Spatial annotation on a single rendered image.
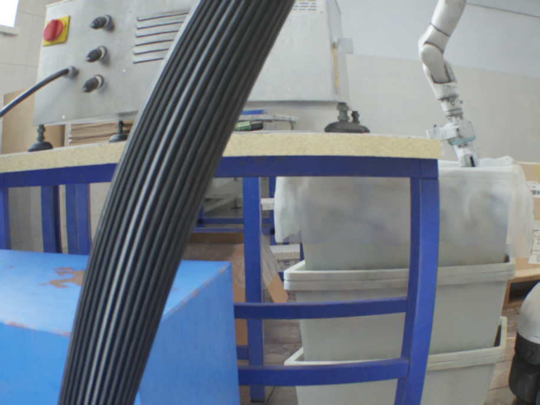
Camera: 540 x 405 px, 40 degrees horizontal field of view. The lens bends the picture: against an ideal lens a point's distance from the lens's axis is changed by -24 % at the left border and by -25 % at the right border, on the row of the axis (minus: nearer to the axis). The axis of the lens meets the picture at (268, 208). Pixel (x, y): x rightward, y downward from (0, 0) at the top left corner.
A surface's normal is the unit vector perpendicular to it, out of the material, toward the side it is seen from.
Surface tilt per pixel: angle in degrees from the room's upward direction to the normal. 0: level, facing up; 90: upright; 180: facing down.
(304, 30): 90
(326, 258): 96
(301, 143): 90
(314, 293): 96
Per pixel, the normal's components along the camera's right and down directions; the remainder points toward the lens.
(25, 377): -0.12, 0.08
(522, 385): -0.97, 0.03
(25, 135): -0.52, 0.08
